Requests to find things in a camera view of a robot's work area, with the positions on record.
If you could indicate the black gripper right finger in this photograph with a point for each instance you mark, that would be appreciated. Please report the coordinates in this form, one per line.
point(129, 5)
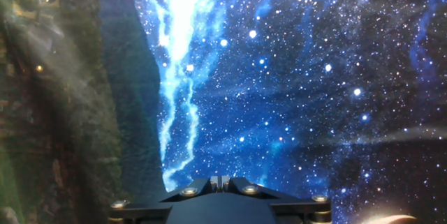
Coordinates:
point(297, 210)

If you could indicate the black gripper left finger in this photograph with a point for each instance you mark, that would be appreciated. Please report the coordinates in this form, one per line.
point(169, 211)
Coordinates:
point(157, 210)

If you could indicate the galaxy and forest printed cloth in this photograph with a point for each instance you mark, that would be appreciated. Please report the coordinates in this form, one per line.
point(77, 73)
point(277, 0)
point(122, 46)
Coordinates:
point(279, 77)

